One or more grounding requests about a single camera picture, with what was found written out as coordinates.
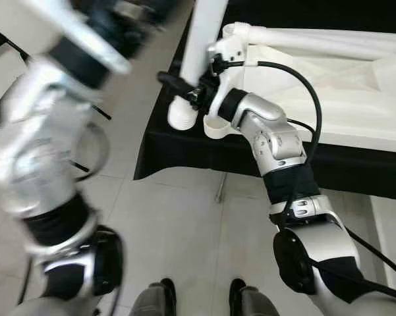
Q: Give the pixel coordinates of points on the white plastic table top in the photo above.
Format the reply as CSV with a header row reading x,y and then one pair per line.
x,y
356,99

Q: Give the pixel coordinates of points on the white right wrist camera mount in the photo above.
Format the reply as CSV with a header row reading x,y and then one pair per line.
x,y
230,49

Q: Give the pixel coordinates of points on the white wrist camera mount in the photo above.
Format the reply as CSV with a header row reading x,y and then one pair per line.
x,y
230,49
85,39

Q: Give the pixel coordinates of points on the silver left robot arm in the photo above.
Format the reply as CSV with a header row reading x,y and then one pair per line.
x,y
33,145

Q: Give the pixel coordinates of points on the black table cloth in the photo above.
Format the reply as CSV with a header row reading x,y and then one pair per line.
x,y
184,155

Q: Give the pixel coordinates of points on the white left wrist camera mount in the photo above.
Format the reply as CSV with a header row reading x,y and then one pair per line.
x,y
85,39

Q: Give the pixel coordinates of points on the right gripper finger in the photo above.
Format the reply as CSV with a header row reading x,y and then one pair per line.
x,y
178,82

